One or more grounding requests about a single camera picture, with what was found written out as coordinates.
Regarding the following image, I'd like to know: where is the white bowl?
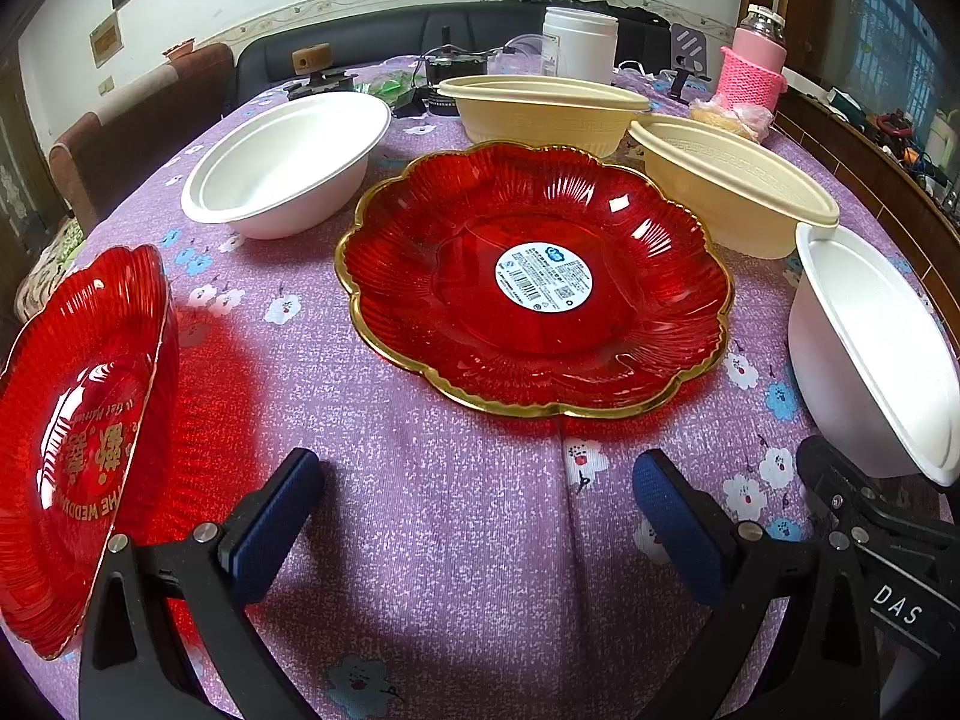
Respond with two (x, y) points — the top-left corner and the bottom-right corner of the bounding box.
(788, 223), (958, 488)
(181, 91), (392, 241)

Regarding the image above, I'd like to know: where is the red wedding text plate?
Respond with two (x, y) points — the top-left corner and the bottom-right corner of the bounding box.
(2, 245), (179, 660)

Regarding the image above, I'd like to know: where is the red plate with sticker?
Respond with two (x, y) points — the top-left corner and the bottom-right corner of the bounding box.
(335, 142), (734, 419)

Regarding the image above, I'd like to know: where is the beige bowl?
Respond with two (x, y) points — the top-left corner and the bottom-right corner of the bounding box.
(630, 114), (839, 260)
(438, 75), (651, 158)

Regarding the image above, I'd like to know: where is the purple floral tablecloth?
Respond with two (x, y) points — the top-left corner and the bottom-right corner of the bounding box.
(80, 89), (814, 718)

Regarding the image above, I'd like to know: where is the patterned cushion stool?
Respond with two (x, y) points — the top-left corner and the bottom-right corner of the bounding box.
(13, 216), (85, 323)

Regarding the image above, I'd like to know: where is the bagged pastry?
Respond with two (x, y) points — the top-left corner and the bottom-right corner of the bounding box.
(690, 94), (775, 143)

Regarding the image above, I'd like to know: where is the pink sleeved bottle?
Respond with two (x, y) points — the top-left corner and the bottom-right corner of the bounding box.
(716, 4), (788, 112)

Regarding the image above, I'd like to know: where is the brown armchair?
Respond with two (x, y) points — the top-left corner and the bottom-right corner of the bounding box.
(49, 43), (235, 232)

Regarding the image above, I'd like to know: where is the black phone stand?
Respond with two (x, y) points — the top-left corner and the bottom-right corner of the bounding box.
(669, 23), (711, 104)

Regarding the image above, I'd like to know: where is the white plastic jar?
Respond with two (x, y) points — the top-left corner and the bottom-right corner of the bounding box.
(542, 7), (619, 85)

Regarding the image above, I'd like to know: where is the black leather sofa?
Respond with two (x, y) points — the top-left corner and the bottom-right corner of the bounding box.
(236, 0), (672, 104)

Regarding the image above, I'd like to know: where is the green wrapped item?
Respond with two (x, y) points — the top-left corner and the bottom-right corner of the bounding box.
(353, 70), (418, 110)

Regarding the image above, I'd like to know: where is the black gadget with cables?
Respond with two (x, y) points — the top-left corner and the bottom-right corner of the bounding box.
(392, 25), (490, 119)

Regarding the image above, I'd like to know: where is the small wall plaque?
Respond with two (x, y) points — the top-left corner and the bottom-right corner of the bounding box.
(89, 11), (124, 67)

